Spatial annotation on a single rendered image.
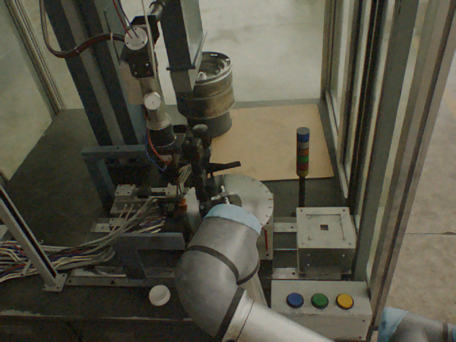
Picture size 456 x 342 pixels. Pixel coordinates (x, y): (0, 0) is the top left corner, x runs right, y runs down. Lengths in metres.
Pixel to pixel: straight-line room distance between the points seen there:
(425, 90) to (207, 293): 0.52
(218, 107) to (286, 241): 0.75
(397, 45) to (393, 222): 0.40
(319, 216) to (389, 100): 0.63
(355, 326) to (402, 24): 0.83
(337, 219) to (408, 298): 1.04
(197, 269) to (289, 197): 1.05
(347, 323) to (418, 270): 1.28
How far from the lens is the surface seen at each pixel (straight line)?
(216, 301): 0.72
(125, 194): 1.67
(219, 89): 1.91
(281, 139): 2.03
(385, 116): 0.95
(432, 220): 2.78
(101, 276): 1.61
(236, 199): 1.43
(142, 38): 1.11
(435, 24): 0.75
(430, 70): 0.79
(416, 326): 0.85
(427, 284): 2.47
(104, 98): 1.83
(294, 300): 1.24
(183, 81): 1.51
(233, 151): 1.97
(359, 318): 1.27
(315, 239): 1.38
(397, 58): 0.89
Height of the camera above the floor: 1.97
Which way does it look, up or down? 41 degrees down
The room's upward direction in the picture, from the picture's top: 8 degrees counter-clockwise
